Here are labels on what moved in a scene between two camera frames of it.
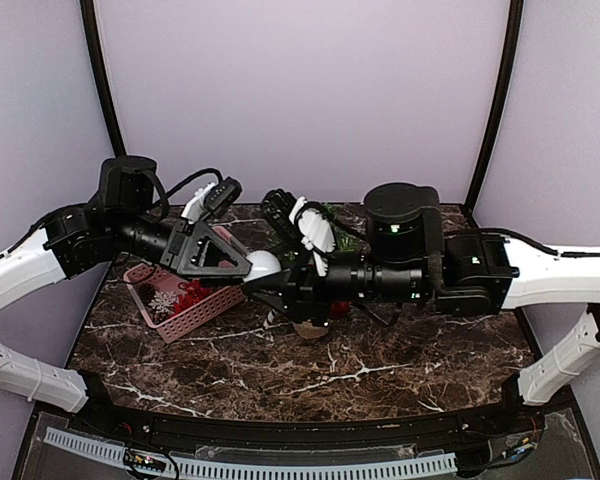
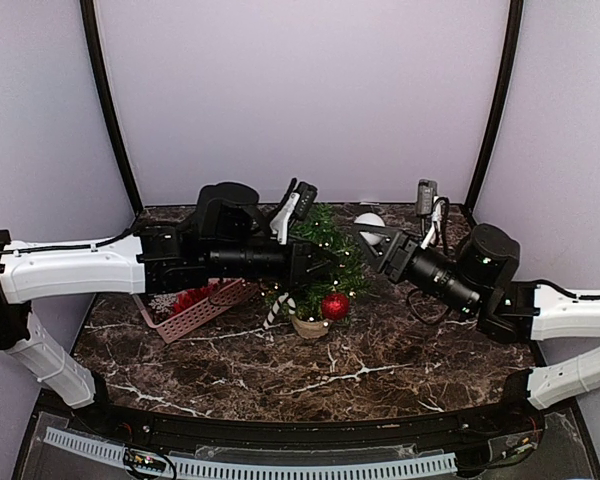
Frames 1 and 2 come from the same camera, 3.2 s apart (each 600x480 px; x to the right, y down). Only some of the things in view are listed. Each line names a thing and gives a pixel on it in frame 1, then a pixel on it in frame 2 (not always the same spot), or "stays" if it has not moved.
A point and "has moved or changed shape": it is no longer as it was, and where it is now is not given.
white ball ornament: (263, 263) has moved or changed shape
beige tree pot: (308, 330) stays
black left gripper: (185, 246) to (297, 270)
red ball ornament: (339, 310) stays
